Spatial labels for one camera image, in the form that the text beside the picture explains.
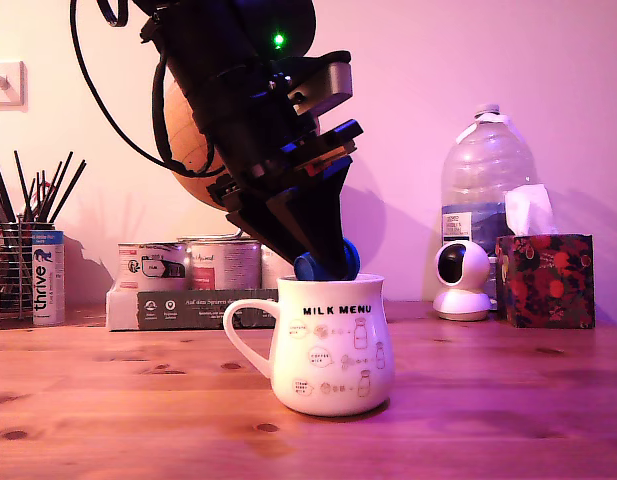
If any blue coffee capsule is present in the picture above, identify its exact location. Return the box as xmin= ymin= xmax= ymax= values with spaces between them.
xmin=293 ymin=238 xmax=363 ymax=283

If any cork globe on metal stand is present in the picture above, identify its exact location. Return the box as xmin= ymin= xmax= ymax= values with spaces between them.
xmin=160 ymin=77 xmax=322 ymax=244

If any white milk menu mug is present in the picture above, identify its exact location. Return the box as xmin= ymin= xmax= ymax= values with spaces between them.
xmin=222 ymin=272 xmax=396 ymax=418

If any large clear water bottle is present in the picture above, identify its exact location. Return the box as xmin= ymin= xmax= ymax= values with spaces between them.
xmin=440 ymin=103 xmax=538 ymax=301

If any black reed stick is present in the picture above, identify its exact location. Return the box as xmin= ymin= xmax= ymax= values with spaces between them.
xmin=13 ymin=150 xmax=33 ymax=222
xmin=47 ymin=159 xmax=88 ymax=224
xmin=39 ymin=151 xmax=75 ymax=224
xmin=31 ymin=160 xmax=64 ymax=222
xmin=0 ymin=155 xmax=18 ymax=224

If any white tissue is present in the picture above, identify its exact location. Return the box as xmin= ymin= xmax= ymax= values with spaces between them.
xmin=504 ymin=183 xmax=560 ymax=238

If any white thrive tube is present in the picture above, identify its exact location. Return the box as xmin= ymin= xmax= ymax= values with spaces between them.
xmin=31 ymin=229 xmax=66 ymax=327

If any floral tissue box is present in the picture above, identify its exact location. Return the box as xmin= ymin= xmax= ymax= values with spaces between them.
xmin=494 ymin=233 xmax=596 ymax=330

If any thick black braided cable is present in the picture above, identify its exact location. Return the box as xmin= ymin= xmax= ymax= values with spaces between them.
xmin=151 ymin=51 xmax=215 ymax=176

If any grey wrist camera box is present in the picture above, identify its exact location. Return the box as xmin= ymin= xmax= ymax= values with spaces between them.
xmin=266 ymin=49 xmax=355 ymax=119

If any small white round camera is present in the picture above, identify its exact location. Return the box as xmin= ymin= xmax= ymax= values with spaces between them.
xmin=432 ymin=240 xmax=494 ymax=322

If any thin black cable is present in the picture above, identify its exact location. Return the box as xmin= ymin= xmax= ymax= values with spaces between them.
xmin=69 ymin=0 xmax=230 ymax=179

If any short black cable loop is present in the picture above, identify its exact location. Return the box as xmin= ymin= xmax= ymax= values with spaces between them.
xmin=95 ymin=0 xmax=130 ymax=27

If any white wall switch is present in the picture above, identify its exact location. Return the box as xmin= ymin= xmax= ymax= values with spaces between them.
xmin=0 ymin=59 xmax=27 ymax=113

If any wire metal holder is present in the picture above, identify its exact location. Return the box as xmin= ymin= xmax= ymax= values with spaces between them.
xmin=0 ymin=218 xmax=40 ymax=321

